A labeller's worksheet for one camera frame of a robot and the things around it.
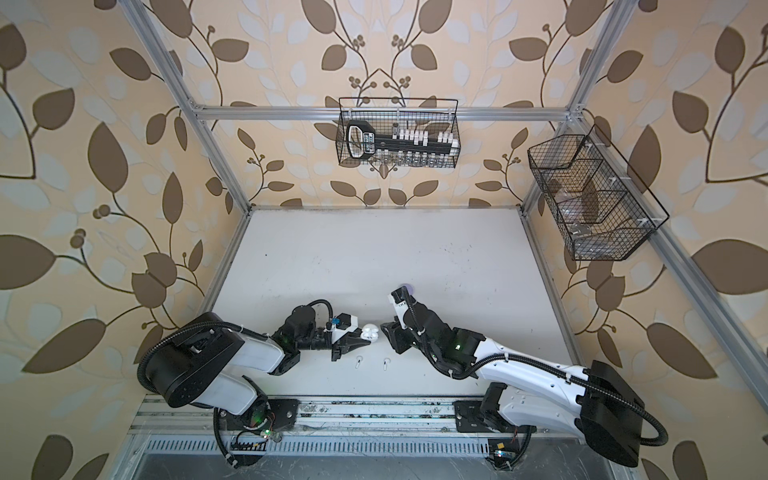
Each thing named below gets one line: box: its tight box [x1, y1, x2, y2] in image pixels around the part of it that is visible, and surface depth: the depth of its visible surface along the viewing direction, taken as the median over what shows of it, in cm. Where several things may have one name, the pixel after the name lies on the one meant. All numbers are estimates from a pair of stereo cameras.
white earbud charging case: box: [360, 323, 379, 343], surface depth 80 cm
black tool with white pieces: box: [346, 120, 460, 160], surface depth 84 cm
